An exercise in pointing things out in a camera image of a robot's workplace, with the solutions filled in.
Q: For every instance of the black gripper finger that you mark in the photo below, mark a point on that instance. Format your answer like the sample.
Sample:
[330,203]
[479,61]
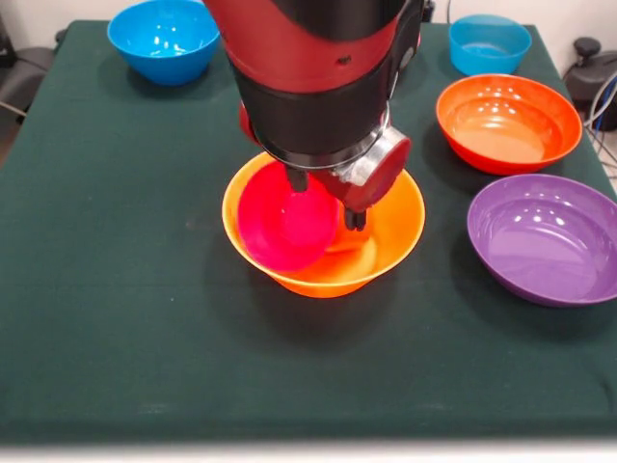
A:
[298,181]
[355,219]

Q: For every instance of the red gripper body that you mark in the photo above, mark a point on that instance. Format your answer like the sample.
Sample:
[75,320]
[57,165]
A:
[381,169]

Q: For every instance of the orange cup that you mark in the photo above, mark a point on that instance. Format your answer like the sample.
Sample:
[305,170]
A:
[349,241]

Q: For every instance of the large yellow-orange bowl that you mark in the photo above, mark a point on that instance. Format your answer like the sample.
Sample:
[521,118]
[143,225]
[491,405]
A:
[400,226]

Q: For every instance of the small magenta bowl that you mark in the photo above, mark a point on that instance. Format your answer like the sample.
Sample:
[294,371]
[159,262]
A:
[284,231]

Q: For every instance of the large blue bowl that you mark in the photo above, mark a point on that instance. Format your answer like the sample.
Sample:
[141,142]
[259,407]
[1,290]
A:
[164,38]

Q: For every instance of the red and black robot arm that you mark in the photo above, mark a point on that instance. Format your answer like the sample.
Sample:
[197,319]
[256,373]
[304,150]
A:
[313,72]

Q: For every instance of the wide red-orange bowl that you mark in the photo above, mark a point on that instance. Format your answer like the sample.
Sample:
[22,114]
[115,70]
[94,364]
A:
[506,125]

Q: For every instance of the small light blue bowl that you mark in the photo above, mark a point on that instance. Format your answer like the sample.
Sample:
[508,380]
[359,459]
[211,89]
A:
[487,60]

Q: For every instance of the dark green tablecloth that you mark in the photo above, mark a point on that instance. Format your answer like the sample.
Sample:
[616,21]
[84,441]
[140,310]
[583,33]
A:
[308,376]

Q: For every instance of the black cylindrical plug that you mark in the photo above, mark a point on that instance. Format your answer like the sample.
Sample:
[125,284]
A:
[430,9]

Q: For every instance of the wide purple bowl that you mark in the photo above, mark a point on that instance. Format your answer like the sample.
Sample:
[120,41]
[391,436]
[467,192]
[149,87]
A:
[540,241]

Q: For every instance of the black office chair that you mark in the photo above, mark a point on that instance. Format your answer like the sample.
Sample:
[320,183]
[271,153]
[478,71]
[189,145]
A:
[593,72]

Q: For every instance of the grey office chair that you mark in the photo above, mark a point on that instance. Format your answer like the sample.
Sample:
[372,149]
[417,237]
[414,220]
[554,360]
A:
[29,67]

